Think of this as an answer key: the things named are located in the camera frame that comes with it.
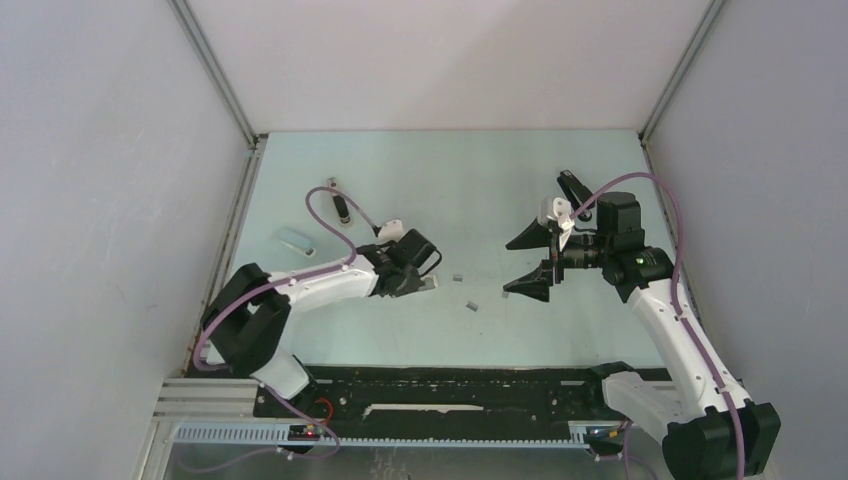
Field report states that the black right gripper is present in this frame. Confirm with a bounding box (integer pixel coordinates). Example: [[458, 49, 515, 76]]
[[503, 215, 610, 303]]

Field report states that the beige and black large stapler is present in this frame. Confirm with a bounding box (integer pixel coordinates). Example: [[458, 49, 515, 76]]
[[327, 177, 352, 227]]

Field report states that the staple box tray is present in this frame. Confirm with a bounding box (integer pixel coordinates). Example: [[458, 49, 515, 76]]
[[418, 275, 439, 291]]

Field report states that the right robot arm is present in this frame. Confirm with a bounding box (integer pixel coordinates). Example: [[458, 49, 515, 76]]
[[503, 192, 781, 479]]

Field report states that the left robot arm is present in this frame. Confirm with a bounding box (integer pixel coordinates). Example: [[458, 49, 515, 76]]
[[193, 229, 443, 417]]

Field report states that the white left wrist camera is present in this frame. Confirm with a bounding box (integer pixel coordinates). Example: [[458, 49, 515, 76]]
[[375, 219, 406, 244]]

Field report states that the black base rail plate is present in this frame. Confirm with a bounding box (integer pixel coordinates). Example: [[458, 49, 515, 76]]
[[290, 365, 624, 441]]

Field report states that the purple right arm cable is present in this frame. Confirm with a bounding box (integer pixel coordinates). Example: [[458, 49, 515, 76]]
[[570, 172, 747, 480]]

